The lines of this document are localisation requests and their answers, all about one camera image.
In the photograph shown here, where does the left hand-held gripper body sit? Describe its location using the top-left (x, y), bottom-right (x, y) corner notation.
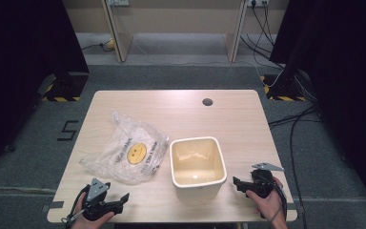
top-left (82, 177), bottom-right (114, 221)

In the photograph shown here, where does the cream plastic bin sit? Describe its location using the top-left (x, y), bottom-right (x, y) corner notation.
top-left (169, 136), bottom-right (229, 202)

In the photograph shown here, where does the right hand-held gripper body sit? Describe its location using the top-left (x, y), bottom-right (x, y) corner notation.
top-left (246, 161), bottom-right (285, 198)

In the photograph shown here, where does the person's left hand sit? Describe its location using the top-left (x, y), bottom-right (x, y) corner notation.
top-left (71, 192), bottom-right (115, 229)

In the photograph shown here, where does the black socket cable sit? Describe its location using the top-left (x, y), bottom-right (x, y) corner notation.
top-left (239, 32), bottom-right (285, 71)
top-left (251, 2), bottom-right (275, 46)

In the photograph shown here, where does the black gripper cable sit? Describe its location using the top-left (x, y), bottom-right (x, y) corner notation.
top-left (260, 174), bottom-right (289, 221)
top-left (61, 183), bottom-right (90, 229)

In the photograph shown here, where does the grey tape strip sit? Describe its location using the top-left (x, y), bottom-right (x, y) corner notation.
top-left (41, 200), bottom-right (66, 214)
top-left (286, 202), bottom-right (305, 221)

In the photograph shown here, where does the clear plastic bag yellow smiley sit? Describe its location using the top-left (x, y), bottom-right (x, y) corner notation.
top-left (79, 110), bottom-right (170, 186)

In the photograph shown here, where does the black curtain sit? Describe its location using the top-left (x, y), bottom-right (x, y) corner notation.
top-left (268, 0), bottom-right (366, 220)
top-left (0, 0), bottom-right (90, 173)

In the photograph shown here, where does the black floor cable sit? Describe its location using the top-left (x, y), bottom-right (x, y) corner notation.
top-left (267, 105), bottom-right (320, 129)

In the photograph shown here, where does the black stand base hazard tape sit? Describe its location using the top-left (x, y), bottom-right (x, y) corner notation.
top-left (260, 71), bottom-right (309, 103)
top-left (41, 71), bottom-right (90, 103)

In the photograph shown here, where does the yellow plug with cable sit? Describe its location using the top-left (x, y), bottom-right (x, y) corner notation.
top-left (81, 37), bottom-right (116, 52)

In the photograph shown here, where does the beige wooden desk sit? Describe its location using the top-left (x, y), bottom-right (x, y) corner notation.
top-left (100, 0), bottom-right (250, 63)

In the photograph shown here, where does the white floor cable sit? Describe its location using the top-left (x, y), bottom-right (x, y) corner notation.
top-left (234, 59), bottom-right (286, 89)

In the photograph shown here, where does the white wall socket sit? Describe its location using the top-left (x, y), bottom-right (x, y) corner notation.
top-left (246, 0), bottom-right (271, 8)
top-left (107, 0), bottom-right (131, 8)

